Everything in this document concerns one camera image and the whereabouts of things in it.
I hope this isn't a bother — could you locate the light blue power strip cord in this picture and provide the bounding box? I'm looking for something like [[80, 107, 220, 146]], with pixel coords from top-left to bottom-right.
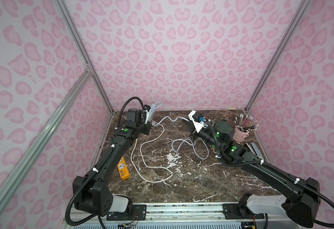
[[152, 101, 210, 160]]

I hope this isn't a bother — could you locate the white cord of yellow strip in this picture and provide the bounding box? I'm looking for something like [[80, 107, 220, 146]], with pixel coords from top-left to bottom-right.
[[130, 121, 174, 183]]

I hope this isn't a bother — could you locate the yellow power strip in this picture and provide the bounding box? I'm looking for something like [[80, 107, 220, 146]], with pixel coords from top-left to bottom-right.
[[117, 157, 130, 180]]

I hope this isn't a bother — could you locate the light blue power strip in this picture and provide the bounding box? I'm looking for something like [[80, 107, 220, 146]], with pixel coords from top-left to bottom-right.
[[148, 104, 157, 122]]

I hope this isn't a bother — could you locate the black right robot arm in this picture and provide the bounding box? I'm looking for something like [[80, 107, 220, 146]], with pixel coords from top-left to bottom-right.
[[184, 120, 334, 228]]

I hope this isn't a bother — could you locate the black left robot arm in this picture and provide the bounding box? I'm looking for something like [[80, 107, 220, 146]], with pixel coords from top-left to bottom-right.
[[65, 96, 151, 226]]

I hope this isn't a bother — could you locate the pink pen cup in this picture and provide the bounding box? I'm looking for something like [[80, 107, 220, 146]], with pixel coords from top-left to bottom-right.
[[232, 127, 249, 142]]

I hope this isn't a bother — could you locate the bundle of pens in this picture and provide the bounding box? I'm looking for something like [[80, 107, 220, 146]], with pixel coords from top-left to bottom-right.
[[235, 114, 259, 133]]

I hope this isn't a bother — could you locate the wooden grey block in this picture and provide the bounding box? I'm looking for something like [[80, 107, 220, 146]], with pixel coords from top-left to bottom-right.
[[246, 143, 264, 159]]

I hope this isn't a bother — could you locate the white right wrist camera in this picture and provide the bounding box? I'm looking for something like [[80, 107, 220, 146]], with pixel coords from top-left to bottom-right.
[[189, 110, 208, 133]]

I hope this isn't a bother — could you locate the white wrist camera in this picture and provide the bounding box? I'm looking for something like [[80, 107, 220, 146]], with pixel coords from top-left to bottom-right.
[[189, 110, 208, 133], [143, 105, 151, 124]]

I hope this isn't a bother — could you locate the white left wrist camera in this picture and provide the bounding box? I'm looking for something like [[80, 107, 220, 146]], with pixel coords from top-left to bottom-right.
[[143, 105, 151, 124]]

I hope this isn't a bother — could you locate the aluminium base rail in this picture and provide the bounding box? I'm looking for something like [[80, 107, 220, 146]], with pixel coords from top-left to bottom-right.
[[61, 201, 311, 229]]

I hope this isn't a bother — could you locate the aluminium corner frame post right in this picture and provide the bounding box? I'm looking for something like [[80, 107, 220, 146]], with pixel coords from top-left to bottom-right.
[[244, 0, 313, 113]]

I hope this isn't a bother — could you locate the aluminium corner frame post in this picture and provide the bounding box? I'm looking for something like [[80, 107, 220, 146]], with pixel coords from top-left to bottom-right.
[[54, 0, 114, 114], [244, 0, 313, 113]]

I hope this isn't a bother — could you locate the aluminium corner frame post left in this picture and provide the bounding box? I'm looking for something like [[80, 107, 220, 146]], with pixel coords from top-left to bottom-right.
[[54, 0, 114, 114]]

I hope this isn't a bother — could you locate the aluminium diagonal frame bar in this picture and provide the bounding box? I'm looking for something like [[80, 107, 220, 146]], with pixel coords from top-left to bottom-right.
[[0, 68, 93, 229]]

